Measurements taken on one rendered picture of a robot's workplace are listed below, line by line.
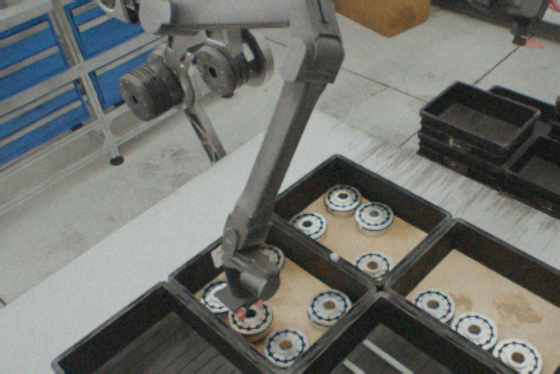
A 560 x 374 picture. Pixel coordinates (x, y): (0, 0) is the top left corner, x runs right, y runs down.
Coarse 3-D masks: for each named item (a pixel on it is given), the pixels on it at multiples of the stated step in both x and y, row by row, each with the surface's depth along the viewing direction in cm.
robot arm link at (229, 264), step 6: (222, 258) 113; (228, 258) 112; (234, 258) 112; (222, 264) 112; (228, 264) 112; (234, 264) 111; (240, 264) 111; (246, 264) 110; (228, 270) 112; (234, 270) 112; (240, 270) 110; (228, 276) 114; (234, 276) 113
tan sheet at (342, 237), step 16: (320, 208) 158; (336, 224) 154; (352, 224) 153; (400, 224) 152; (336, 240) 150; (352, 240) 149; (368, 240) 149; (384, 240) 149; (400, 240) 148; (416, 240) 148; (352, 256) 145; (400, 256) 144
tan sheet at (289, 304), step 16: (288, 272) 143; (304, 272) 142; (288, 288) 139; (304, 288) 139; (320, 288) 139; (272, 304) 136; (288, 304) 136; (304, 304) 135; (352, 304) 135; (224, 320) 133; (288, 320) 132; (304, 320) 132
